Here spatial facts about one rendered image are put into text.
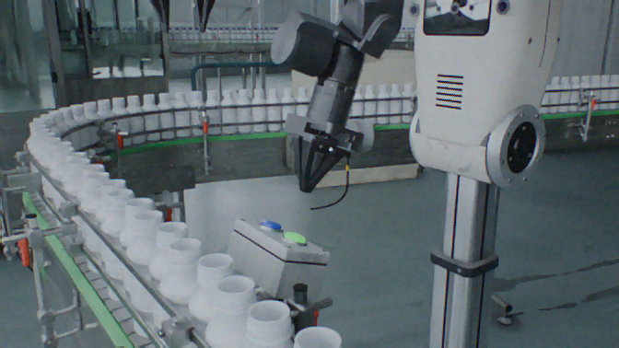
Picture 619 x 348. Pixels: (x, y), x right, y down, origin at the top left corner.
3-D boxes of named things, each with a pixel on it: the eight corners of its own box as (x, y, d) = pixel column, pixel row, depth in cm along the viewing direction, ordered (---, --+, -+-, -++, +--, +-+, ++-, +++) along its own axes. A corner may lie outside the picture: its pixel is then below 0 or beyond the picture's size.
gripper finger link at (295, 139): (306, 197, 66) (326, 126, 65) (275, 183, 72) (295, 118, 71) (344, 204, 70) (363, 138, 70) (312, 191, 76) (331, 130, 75)
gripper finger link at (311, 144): (296, 192, 68) (316, 123, 67) (267, 179, 73) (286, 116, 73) (333, 200, 72) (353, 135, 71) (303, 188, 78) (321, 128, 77)
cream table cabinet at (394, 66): (390, 162, 555) (394, 49, 522) (419, 178, 498) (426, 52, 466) (291, 171, 521) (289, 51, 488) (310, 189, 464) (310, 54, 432)
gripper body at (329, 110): (327, 136, 65) (344, 80, 65) (282, 124, 73) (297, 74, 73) (362, 147, 69) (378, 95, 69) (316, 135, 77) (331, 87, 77)
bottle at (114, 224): (101, 304, 78) (89, 199, 73) (119, 284, 83) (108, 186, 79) (141, 305, 77) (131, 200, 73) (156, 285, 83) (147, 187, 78)
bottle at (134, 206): (174, 312, 75) (166, 204, 71) (131, 324, 72) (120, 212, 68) (164, 294, 80) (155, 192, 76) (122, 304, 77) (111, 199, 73)
